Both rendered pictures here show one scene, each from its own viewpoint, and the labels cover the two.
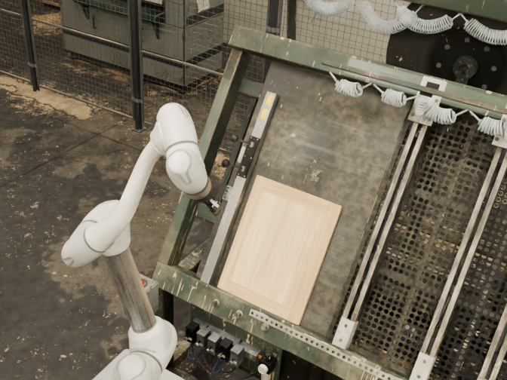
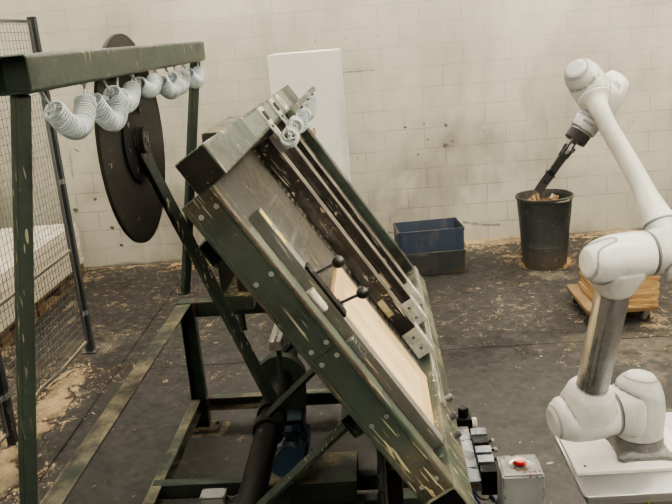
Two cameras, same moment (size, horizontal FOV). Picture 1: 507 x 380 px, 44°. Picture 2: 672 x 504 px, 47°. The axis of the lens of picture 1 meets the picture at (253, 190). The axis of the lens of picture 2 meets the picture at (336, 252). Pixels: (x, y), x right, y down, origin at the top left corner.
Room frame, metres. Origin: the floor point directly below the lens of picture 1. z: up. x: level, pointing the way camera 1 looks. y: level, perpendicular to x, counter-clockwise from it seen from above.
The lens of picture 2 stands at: (3.51, 2.09, 2.19)
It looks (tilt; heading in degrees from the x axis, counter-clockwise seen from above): 16 degrees down; 244
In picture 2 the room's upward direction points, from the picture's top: 5 degrees counter-clockwise
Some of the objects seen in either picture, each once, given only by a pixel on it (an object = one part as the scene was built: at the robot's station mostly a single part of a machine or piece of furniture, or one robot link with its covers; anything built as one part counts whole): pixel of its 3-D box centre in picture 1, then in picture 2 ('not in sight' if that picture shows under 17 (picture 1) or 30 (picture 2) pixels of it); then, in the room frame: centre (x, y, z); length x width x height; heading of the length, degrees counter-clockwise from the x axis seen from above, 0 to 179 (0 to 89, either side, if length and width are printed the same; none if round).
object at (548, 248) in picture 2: not in sight; (544, 229); (-1.13, -3.20, 0.33); 0.52 x 0.51 x 0.65; 62
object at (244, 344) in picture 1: (225, 352); (478, 458); (2.05, 0.07, 0.69); 0.50 x 0.14 x 0.24; 61
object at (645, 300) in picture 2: not in sight; (610, 285); (-0.68, -1.98, 0.20); 0.61 x 0.53 x 0.40; 62
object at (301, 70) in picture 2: not in sight; (316, 173); (0.73, -3.99, 1.03); 0.61 x 0.58 x 2.05; 62
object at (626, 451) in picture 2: not in sight; (636, 437); (1.62, 0.39, 0.79); 0.22 x 0.18 x 0.06; 61
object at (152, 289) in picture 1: (140, 298); (520, 491); (2.20, 0.49, 0.84); 0.12 x 0.12 x 0.18; 61
